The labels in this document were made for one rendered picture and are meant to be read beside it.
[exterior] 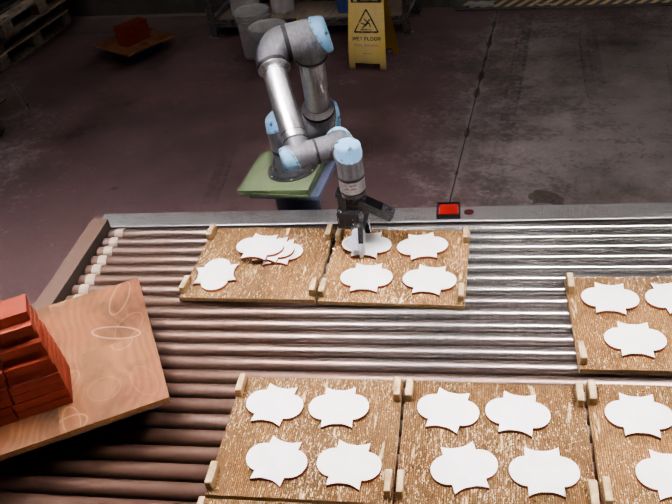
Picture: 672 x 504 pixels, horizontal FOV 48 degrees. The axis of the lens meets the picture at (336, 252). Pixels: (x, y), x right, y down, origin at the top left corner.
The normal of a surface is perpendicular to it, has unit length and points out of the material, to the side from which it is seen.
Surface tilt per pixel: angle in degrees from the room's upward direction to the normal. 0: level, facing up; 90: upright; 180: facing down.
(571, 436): 0
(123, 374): 0
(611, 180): 0
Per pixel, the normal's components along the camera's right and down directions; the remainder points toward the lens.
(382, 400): -0.11, -0.80
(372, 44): -0.34, 0.41
